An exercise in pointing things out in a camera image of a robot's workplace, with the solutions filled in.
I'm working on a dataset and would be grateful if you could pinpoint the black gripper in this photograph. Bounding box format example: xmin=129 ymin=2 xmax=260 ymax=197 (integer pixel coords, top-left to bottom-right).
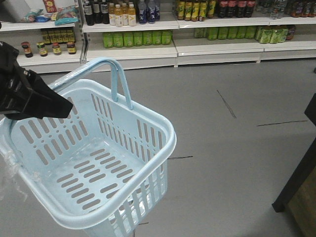
xmin=0 ymin=41 xmax=73 ymax=120

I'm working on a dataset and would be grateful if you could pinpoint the light blue plastic basket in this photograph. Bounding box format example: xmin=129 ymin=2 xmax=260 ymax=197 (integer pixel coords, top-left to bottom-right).
xmin=0 ymin=57 xmax=177 ymax=237

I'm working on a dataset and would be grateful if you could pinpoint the white store shelf unit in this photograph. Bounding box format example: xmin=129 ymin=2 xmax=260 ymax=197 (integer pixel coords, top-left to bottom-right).
xmin=0 ymin=0 xmax=316 ymax=73

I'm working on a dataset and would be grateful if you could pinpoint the white plastic tag strip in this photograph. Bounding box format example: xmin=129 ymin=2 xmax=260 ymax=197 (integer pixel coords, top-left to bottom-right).
xmin=0 ymin=155 xmax=28 ymax=202

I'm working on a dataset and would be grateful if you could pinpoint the black wooden display stand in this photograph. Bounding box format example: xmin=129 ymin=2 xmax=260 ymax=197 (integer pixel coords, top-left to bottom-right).
xmin=272 ymin=92 xmax=316 ymax=237

